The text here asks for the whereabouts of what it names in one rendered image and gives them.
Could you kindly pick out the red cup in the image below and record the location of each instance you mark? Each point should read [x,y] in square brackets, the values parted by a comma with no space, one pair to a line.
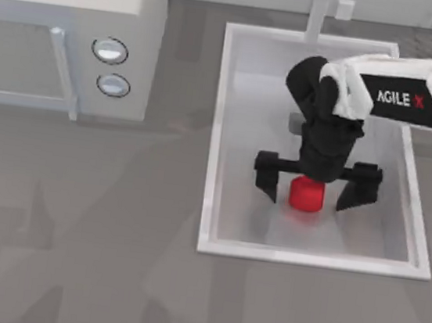
[305,196]

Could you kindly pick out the white sink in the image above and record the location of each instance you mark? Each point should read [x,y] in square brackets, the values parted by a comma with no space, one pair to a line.
[242,141]

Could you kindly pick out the tall grey tap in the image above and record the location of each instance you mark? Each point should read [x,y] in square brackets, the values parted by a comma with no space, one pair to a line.
[317,12]

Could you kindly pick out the small white tap lever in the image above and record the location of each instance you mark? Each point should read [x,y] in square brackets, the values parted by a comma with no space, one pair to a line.
[344,9]

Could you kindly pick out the small round microwave knob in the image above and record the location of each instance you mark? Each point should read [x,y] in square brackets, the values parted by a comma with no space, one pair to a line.
[113,85]

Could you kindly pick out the pale microwave oven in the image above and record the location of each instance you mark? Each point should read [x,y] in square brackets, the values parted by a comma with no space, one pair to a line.
[144,42]

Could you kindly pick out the large round microwave knob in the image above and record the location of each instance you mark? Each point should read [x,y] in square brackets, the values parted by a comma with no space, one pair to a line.
[109,51]

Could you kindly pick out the glass microwave door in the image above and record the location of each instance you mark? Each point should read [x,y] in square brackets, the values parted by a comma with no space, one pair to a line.
[16,58]

